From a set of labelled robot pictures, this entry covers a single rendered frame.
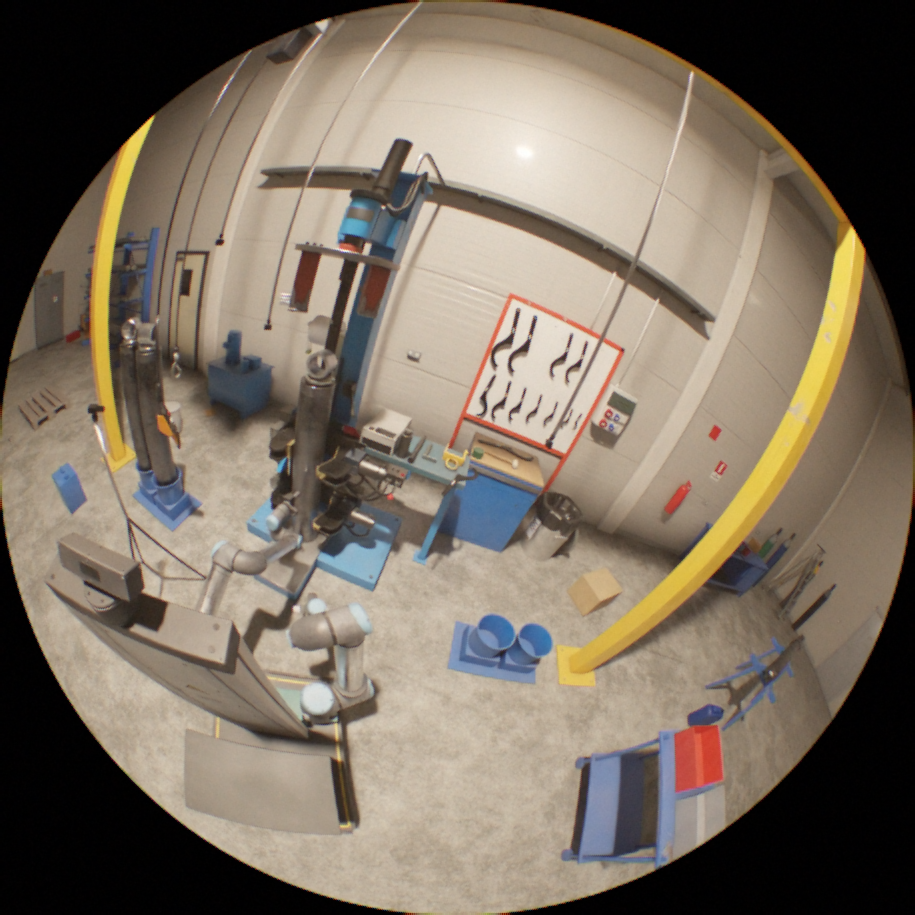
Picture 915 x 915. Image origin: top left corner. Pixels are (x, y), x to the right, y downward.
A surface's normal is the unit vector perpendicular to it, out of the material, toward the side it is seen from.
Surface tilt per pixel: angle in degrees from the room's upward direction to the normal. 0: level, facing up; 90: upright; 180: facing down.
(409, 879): 0
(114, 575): 61
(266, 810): 0
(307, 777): 0
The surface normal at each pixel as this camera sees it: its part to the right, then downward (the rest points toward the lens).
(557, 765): 0.34, -0.81
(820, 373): -0.93, -0.36
